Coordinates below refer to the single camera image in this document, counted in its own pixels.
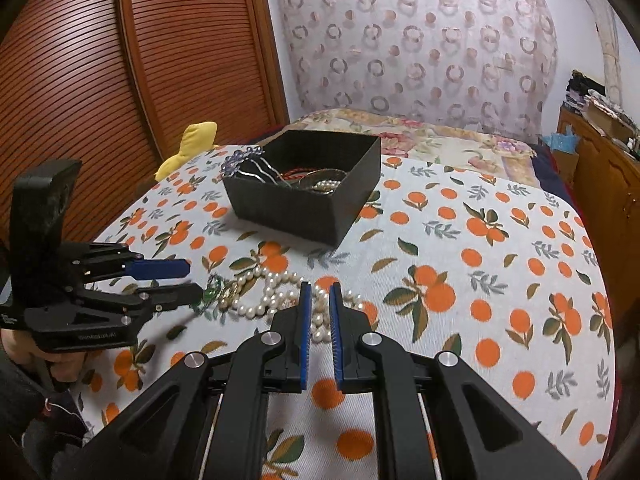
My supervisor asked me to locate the circle print sheer curtain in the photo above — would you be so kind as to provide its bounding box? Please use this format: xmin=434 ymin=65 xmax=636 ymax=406
xmin=264 ymin=0 xmax=559 ymax=137

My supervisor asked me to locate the blue plastic bag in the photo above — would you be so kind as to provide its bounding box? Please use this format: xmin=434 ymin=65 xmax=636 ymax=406
xmin=542 ymin=126 xmax=581 ymax=154

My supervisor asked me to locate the floral bed blanket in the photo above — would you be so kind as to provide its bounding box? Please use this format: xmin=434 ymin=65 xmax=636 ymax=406
xmin=289 ymin=107 xmax=545 ymax=182

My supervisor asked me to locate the brown slatted wooden wardrobe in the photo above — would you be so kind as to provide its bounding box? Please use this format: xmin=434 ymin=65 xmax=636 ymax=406
xmin=0 ymin=0 xmax=292 ymax=263

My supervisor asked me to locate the green bead string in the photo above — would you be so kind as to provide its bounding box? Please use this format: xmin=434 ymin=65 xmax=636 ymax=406
xmin=192 ymin=272 xmax=227 ymax=314

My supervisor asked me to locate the orange fruit print tablecloth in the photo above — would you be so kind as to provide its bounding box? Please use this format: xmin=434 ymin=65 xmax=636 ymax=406
xmin=80 ymin=142 xmax=620 ymax=480

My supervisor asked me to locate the purple flower hairpin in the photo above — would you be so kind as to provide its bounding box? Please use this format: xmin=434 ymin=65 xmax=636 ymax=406
xmin=222 ymin=144 xmax=287 ymax=187

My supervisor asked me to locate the wooden side cabinet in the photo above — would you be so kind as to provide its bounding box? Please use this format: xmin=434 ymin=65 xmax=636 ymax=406
xmin=556 ymin=105 xmax=640 ymax=283

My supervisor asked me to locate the cardboard box with clutter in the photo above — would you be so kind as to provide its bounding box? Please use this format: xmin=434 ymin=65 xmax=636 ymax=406
xmin=584 ymin=89 xmax=640 ymax=143

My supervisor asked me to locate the yellow plush toy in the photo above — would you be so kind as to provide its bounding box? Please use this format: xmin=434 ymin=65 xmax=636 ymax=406
xmin=154 ymin=121 xmax=219 ymax=182

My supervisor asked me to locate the stack of folded clothes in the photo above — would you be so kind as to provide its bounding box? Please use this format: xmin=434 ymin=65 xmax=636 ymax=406
xmin=565 ymin=70 xmax=608 ymax=112

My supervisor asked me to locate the beige tied curtain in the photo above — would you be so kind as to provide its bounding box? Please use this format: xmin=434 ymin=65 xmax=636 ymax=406
xmin=580 ymin=0 xmax=626 ymax=107

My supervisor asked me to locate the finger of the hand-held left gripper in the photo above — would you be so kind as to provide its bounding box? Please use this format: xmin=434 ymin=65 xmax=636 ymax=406
xmin=62 ymin=242 xmax=191 ymax=282
xmin=65 ymin=282 xmax=204 ymax=327

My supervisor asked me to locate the pale green bangle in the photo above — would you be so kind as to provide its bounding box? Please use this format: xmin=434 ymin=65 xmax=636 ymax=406
xmin=300 ymin=169 xmax=349 ymax=194

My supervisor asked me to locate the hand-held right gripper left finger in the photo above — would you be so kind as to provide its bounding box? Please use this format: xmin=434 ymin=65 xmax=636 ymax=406
xmin=75 ymin=281 xmax=314 ymax=480

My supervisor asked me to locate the black box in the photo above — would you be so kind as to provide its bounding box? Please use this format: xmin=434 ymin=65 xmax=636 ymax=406
xmin=221 ymin=130 xmax=382 ymax=249

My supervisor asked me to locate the dark blue bedsheet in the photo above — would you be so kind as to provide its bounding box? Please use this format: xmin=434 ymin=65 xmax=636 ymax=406
xmin=529 ymin=142 xmax=577 ymax=203

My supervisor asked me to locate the person's left hand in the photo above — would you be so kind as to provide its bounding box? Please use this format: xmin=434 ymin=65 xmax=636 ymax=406
xmin=4 ymin=329 xmax=92 ymax=393

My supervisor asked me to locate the white pearl necklace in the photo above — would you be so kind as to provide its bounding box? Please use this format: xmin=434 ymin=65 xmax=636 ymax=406
xmin=215 ymin=266 xmax=369 ymax=344

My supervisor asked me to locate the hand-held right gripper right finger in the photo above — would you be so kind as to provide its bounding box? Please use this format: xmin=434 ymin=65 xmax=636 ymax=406
xmin=330 ymin=282 xmax=557 ymax=480

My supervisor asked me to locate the person's left forearm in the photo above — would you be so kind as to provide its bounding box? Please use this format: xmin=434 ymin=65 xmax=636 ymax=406
xmin=0 ymin=355 xmax=97 ymax=468

